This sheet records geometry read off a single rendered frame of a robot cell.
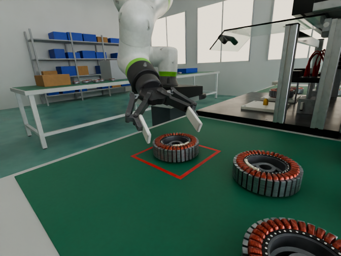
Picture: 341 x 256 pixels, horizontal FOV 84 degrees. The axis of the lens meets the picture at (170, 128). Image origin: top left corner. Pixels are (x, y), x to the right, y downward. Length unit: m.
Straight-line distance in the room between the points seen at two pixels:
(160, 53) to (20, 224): 1.14
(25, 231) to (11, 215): 0.06
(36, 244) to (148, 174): 0.20
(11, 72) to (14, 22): 1.32
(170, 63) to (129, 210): 1.09
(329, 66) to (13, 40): 6.88
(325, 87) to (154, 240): 0.57
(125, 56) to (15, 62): 6.36
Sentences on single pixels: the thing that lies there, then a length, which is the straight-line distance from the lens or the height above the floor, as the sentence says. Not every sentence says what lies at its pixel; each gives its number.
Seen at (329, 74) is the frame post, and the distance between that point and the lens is 0.66.
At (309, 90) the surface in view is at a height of 0.85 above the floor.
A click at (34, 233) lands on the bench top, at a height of 0.75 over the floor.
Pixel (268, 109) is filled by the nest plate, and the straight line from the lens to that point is 0.83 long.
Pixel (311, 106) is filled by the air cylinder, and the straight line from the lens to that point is 0.84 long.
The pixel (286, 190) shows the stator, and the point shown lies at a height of 0.77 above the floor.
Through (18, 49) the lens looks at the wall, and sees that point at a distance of 7.00.
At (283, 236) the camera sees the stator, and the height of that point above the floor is 0.78.
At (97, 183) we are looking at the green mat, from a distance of 0.40.
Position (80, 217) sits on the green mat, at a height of 0.75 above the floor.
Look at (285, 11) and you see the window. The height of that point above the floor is 2.04.
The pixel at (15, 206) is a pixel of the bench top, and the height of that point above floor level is 0.75.
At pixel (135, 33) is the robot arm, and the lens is 0.63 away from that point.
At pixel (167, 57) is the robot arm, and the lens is 1.30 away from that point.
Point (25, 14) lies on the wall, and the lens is 7.20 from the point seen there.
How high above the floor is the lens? 0.96
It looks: 18 degrees down
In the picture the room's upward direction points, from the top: 2 degrees counter-clockwise
